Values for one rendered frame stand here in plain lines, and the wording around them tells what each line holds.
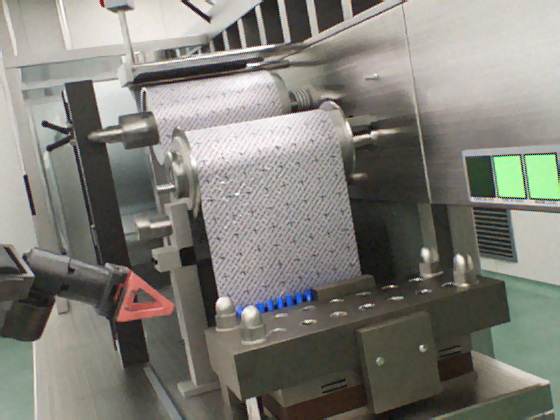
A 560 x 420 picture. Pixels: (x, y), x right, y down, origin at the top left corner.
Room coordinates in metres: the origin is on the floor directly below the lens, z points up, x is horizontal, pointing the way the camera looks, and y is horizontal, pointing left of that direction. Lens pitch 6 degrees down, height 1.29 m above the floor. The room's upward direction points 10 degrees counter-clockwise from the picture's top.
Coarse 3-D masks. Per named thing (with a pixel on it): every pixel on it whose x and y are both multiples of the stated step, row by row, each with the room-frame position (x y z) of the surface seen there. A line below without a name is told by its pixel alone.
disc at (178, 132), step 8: (176, 128) 1.11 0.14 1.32; (176, 136) 1.12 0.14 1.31; (184, 136) 1.08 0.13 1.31; (184, 144) 1.08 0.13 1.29; (192, 152) 1.06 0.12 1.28; (192, 160) 1.06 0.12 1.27; (192, 168) 1.06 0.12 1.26; (200, 200) 1.07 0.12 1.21; (200, 208) 1.08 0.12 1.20; (192, 216) 1.12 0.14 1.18
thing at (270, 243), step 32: (256, 192) 1.09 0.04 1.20; (288, 192) 1.11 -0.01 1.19; (320, 192) 1.12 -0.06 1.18; (224, 224) 1.07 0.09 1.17; (256, 224) 1.09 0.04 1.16; (288, 224) 1.11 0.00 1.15; (320, 224) 1.12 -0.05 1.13; (352, 224) 1.14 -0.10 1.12; (224, 256) 1.07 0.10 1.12; (256, 256) 1.09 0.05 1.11; (288, 256) 1.10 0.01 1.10; (320, 256) 1.12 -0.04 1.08; (352, 256) 1.14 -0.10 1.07; (224, 288) 1.07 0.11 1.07; (256, 288) 1.08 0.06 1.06; (288, 288) 1.10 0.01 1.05
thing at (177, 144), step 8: (328, 112) 1.19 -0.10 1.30; (336, 120) 1.16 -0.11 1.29; (336, 128) 1.15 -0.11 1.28; (344, 136) 1.15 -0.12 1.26; (176, 144) 1.12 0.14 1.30; (344, 144) 1.15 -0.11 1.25; (184, 152) 1.08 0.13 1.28; (344, 152) 1.15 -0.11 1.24; (184, 160) 1.08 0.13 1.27; (344, 160) 1.15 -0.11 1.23; (344, 168) 1.16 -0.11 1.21; (192, 176) 1.07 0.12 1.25; (192, 184) 1.07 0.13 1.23; (192, 192) 1.07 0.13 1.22; (184, 200) 1.14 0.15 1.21; (192, 200) 1.08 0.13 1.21; (192, 208) 1.10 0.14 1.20
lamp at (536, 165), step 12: (528, 156) 0.84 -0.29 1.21; (540, 156) 0.83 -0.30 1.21; (552, 156) 0.81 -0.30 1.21; (528, 168) 0.85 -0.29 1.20; (540, 168) 0.83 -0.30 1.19; (552, 168) 0.81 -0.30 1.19; (528, 180) 0.85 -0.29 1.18; (540, 180) 0.83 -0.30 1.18; (552, 180) 0.81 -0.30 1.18; (540, 192) 0.83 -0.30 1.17; (552, 192) 0.81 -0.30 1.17
